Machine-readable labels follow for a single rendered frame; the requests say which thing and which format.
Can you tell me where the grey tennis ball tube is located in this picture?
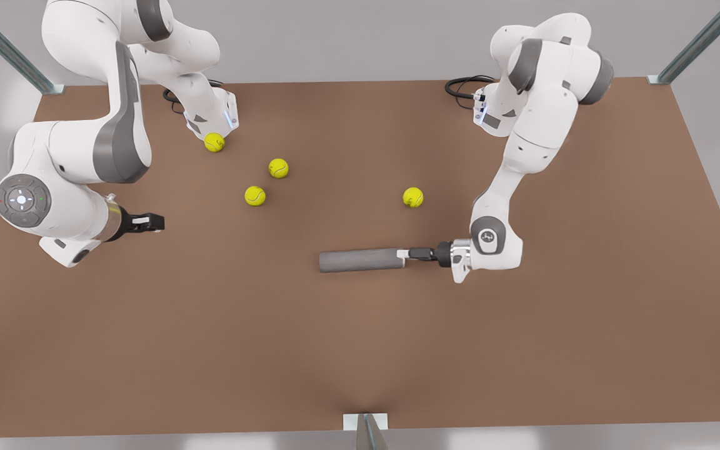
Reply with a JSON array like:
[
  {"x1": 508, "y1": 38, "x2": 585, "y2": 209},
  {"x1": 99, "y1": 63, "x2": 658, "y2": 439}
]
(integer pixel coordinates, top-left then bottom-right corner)
[{"x1": 319, "y1": 247, "x2": 408, "y2": 274}]

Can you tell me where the black right arm cable loop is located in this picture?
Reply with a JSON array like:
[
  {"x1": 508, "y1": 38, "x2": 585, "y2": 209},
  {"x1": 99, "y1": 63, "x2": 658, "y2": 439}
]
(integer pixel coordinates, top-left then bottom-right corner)
[{"x1": 162, "y1": 79, "x2": 224, "y2": 115}]

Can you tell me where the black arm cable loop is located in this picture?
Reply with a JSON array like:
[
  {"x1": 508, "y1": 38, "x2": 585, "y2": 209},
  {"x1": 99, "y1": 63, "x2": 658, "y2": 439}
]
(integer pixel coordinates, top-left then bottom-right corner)
[
  {"x1": 445, "y1": 75, "x2": 498, "y2": 111},
  {"x1": 162, "y1": 79, "x2": 224, "y2": 115}
]

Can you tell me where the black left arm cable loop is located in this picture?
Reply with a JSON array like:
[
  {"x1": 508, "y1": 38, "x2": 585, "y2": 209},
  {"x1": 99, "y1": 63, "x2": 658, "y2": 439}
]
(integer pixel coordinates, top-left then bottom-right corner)
[{"x1": 445, "y1": 75, "x2": 498, "y2": 111}]

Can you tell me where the silver frame post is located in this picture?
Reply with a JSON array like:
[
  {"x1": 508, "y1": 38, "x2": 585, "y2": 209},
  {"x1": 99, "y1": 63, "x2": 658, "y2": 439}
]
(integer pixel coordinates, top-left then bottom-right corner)
[
  {"x1": 0, "y1": 0, "x2": 65, "y2": 95},
  {"x1": 647, "y1": 0, "x2": 720, "y2": 86},
  {"x1": 342, "y1": 412, "x2": 390, "y2": 450}
]

